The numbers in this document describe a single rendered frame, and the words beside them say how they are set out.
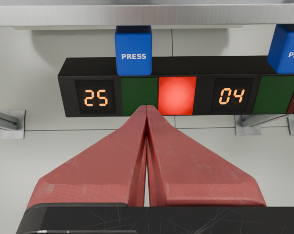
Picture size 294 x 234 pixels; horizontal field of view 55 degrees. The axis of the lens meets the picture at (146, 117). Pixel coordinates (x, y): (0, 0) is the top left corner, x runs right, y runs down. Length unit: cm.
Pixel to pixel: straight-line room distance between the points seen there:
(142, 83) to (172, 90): 2
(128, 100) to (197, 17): 9
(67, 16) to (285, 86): 17
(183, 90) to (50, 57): 79
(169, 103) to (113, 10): 10
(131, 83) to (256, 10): 10
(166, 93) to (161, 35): 75
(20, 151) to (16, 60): 29
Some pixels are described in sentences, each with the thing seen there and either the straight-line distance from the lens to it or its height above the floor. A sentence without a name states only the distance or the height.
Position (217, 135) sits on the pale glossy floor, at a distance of 91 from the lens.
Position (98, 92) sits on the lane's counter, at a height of 66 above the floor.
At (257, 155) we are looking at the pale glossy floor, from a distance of 95.
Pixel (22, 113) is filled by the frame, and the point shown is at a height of 1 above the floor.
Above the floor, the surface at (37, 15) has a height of 73.
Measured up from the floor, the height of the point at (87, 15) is 73.
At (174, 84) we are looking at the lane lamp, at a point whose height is 66.
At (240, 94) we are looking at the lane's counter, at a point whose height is 66.
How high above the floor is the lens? 88
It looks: 81 degrees down
